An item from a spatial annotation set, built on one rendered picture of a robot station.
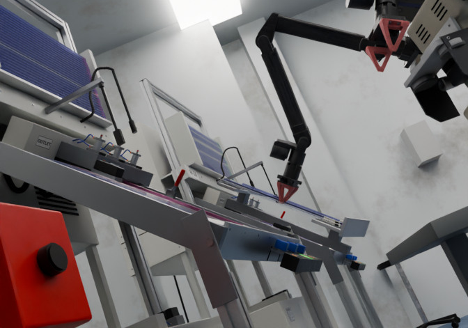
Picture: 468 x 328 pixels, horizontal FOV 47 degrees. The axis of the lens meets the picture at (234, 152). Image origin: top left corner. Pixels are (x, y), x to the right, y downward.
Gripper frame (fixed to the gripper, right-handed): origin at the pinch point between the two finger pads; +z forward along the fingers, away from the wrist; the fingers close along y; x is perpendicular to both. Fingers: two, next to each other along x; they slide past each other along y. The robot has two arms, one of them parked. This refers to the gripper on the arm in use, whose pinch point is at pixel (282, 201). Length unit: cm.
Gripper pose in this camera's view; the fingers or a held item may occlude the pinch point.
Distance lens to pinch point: 200.8
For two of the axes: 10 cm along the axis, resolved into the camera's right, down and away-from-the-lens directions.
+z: -3.1, 9.5, 0.2
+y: -4.4, -1.2, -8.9
